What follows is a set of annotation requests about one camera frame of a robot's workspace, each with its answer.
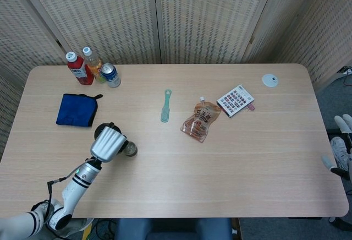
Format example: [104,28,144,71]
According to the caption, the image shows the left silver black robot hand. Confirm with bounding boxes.
[90,125,130,163]

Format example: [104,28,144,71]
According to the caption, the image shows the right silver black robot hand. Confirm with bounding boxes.
[321,114,352,181]

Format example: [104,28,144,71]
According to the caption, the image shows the black teapot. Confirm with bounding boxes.
[93,122,132,149]

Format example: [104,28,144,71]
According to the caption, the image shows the white sneaker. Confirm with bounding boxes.
[329,137,348,170]

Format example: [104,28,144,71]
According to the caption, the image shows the dark green teacup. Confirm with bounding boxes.
[123,141,139,157]

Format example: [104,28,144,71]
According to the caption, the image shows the blue folded cloth pouch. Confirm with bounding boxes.
[56,93,103,128]

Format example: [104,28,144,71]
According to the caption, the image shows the blue white drink can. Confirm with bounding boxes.
[100,63,122,89]

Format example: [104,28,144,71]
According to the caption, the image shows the green plastic scoop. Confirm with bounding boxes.
[160,89,173,124]

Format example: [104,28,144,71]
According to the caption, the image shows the red juice bottle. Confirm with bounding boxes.
[65,51,95,86]

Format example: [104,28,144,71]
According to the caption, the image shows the orange drink bottle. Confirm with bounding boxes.
[82,46,107,84]

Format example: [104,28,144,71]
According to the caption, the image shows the grey bag under table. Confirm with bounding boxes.
[65,217,93,240]

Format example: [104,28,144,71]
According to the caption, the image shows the orange spout pouch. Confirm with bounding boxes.
[180,95,222,143]

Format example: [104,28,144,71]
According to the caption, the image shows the blue grey seat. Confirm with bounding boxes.
[114,217,240,240]

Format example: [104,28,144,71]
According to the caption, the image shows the white round table cap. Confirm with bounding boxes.
[261,73,279,88]

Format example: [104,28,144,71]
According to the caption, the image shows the box with coloured squares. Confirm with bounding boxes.
[216,84,255,118]

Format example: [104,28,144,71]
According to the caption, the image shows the woven folding screen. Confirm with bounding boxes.
[0,0,352,163]

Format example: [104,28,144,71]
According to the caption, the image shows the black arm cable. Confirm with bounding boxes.
[46,167,83,238]

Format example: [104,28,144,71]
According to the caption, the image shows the floor cables and socket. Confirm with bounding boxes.
[334,66,352,86]

